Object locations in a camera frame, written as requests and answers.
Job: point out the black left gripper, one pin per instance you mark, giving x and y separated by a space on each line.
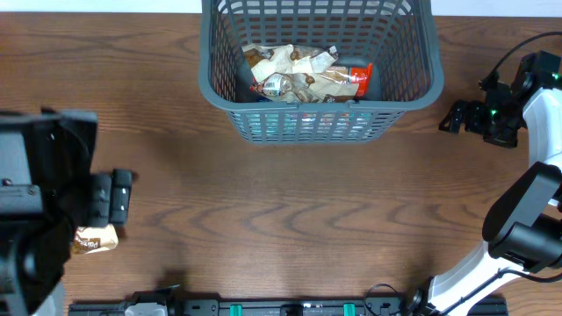
111 194

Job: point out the blue white snack bag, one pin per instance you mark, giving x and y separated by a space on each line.
307 120

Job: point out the beige mushroom pouch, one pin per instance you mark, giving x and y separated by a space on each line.
303 88
89 240
287 59

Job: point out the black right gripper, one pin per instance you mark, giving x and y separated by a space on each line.
475 108

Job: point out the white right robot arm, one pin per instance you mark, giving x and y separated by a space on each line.
518 239

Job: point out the grey plastic basket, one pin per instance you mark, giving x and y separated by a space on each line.
397 38

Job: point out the orange noodle pack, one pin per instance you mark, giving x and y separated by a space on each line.
362 79

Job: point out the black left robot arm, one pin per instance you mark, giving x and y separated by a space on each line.
33 255

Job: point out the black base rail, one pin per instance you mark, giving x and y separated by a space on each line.
172 302

